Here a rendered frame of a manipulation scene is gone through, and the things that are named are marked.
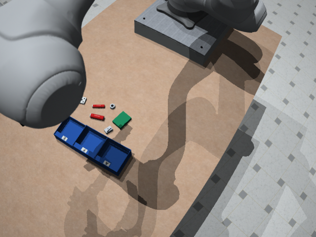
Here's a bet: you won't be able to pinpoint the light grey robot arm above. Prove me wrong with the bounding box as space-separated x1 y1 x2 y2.
0 0 267 129

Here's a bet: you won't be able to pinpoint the blue rack of bins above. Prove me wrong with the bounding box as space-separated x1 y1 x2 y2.
54 116 132 176

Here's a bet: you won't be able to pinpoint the green square block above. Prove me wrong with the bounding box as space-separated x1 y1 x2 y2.
112 111 131 129

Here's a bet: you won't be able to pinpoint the white domino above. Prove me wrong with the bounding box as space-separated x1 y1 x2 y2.
80 97 87 104

